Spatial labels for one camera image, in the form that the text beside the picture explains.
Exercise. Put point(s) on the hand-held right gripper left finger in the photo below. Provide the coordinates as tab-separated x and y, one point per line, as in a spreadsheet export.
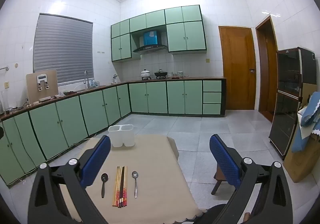
96	161

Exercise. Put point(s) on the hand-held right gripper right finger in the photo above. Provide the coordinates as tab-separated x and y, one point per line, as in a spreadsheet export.
225	161

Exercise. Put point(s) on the black spoon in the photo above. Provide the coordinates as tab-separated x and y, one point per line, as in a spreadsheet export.
104	177

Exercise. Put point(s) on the white two-compartment utensil holder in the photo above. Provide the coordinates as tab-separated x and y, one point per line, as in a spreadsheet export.
122	138

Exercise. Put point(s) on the metal spoon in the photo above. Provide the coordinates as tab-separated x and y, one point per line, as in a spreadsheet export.
135	174

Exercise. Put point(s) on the wooden stool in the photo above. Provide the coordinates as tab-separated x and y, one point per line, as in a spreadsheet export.
220	176

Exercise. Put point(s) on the black chair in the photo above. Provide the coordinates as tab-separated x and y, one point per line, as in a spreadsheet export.
212	214

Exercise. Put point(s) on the cardboard box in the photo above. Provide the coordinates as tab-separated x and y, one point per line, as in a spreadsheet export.
300	164

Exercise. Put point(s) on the tall sink faucet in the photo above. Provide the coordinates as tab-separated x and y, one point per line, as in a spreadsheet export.
87	79

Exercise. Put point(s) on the green base cabinets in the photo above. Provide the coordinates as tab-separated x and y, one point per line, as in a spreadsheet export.
155	96

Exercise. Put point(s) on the closed wooden door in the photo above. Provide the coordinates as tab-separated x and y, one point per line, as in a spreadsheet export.
237	69

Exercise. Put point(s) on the black glass-front cabinet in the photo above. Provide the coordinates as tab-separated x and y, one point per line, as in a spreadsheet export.
287	89

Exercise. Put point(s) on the wooden board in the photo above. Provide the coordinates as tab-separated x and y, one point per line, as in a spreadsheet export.
32	89

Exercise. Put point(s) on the blue cloth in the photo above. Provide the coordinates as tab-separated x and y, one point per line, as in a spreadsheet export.
310	114

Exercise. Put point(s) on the group of glass jars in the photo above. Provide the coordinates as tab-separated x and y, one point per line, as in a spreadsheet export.
176	74

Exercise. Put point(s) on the white cooking pot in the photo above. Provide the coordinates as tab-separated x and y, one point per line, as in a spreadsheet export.
145	73

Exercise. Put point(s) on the open wooden door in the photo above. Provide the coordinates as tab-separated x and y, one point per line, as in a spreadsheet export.
266	64

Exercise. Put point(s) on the black wok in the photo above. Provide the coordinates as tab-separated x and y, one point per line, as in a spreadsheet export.
160	73

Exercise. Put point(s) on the grey window blind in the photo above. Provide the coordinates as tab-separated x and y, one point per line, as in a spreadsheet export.
62	49

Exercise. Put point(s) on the metal towel bar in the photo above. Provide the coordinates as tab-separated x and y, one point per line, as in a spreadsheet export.
5	68

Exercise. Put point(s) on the range hood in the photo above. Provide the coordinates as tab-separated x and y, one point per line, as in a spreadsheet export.
150	38

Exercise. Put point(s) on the small wall tap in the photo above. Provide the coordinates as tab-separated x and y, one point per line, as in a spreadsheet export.
115	78

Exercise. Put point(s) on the metal bracket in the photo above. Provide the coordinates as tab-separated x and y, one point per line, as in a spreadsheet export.
42	78

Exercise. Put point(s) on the green wall cabinets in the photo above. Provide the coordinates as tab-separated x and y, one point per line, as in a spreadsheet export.
185	36

